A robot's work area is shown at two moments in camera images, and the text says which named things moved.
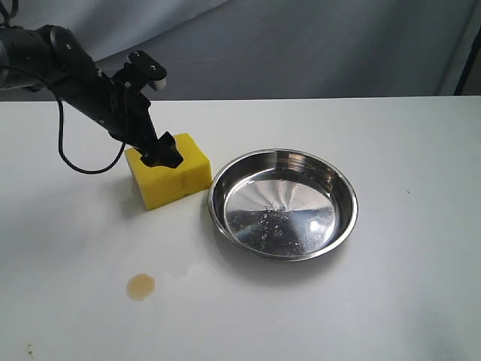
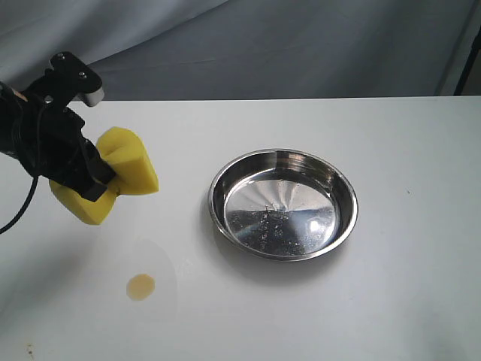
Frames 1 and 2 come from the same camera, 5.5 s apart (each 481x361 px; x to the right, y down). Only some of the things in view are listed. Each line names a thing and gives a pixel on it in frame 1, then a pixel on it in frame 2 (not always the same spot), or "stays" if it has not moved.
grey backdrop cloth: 272,49 stays
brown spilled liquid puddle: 140,286 stays
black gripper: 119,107 → 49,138
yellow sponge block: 158,183 → 135,175
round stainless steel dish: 283,204 stays
